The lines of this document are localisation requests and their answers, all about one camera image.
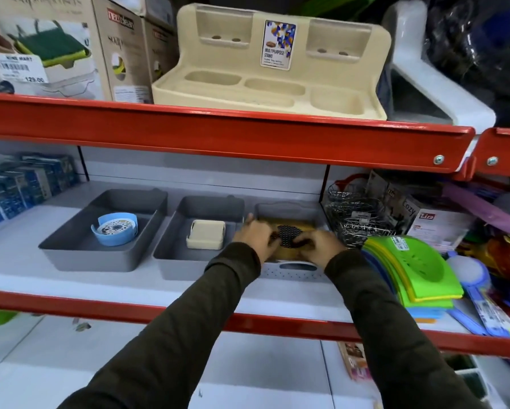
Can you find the purple plastic strip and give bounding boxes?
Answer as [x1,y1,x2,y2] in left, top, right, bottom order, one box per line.
[442,183,510,241]

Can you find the white red-label box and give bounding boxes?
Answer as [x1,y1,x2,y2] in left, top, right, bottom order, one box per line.
[404,196,477,253]

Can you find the small brown cardboard box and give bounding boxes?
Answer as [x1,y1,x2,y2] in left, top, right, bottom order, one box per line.
[142,16,180,85]

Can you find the short red metal shelf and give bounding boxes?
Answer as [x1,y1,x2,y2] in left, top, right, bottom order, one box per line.
[456,127,510,182]

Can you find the person's right hand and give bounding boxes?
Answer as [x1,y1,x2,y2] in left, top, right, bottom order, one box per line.
[293,229,346,269]

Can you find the person's left forearm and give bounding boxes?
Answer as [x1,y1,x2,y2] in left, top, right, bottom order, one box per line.
[58,242,262,409]

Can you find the orange printed packet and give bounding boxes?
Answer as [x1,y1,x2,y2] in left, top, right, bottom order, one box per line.
[338,341,372,382]

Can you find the large gray plastic tray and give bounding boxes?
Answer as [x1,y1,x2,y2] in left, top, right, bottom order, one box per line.
[38,188,169,273]

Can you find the gray perforated plastic basket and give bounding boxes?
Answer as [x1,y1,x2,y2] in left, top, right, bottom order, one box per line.
[254,202,331,283]

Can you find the row of blue packets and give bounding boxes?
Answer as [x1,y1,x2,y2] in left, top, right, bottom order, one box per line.
[0,153,80,231]

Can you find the black plastic bags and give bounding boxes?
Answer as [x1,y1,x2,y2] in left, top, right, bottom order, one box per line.
[409,0,510,129]

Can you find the gray printed carton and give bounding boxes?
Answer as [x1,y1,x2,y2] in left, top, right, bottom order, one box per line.
[366,170,418,233]

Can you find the stack of green plastic plates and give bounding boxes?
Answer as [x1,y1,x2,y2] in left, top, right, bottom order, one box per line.
[361,236,465,324]

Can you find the red lower shelf edge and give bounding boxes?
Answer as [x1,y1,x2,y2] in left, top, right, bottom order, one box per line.
[0,289,510,361]

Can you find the blue round soap holder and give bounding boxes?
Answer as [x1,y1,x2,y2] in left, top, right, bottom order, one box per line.
[91,212,139,247]

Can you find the yellow soap dish black mesh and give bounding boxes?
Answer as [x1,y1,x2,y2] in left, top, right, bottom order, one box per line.
[258,218,318,252]

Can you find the beige plastic multipurpose stand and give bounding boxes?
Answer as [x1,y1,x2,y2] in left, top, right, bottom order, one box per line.
[151,3,392,121]

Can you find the large soap dispenser box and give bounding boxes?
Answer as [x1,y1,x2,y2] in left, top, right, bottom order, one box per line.
[0,0,112,101]

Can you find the blue plastic scoop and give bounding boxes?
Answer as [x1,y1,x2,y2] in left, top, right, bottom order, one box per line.
[445,254,510,338]

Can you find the stack of wire baskets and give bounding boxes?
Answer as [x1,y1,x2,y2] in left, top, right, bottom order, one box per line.
[324,174,397,249]

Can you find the narrow soap dispenser box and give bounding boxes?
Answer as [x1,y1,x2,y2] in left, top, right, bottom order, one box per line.
[91,0,154,104]

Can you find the cream square soap dish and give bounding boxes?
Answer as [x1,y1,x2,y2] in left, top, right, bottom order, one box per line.
[186,220,226,251]

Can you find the person's left hand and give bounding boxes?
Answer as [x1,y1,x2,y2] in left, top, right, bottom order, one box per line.
[233,213,282,265]

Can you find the long red metal shelf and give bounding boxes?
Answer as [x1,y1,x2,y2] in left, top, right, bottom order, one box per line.
[0,93,476,174]

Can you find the person's right forearm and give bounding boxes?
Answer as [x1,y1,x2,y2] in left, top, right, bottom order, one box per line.
[324,249,487,409]

